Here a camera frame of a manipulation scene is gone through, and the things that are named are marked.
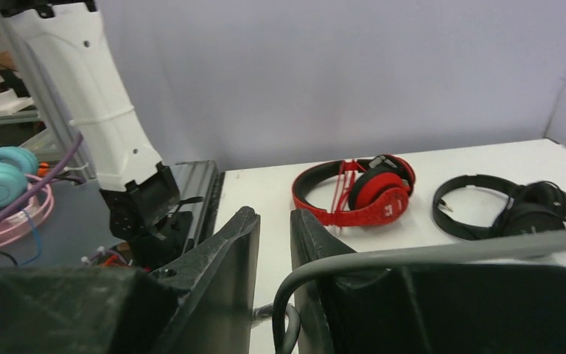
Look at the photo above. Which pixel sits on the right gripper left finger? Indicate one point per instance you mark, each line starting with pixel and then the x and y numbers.
pixel 215 286

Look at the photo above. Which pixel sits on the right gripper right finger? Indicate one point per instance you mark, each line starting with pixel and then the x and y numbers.
pixel 333 305

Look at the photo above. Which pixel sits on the red black headphones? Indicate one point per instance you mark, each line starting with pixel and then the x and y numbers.
pixel 374 192

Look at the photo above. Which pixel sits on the small black headphones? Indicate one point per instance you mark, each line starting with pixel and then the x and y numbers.
pixel 529 209

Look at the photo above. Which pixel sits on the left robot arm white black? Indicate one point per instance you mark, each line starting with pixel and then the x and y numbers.
pixel 139 189

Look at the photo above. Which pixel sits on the pink teal headphones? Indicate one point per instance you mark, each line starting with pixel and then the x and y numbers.
pixel 18 171

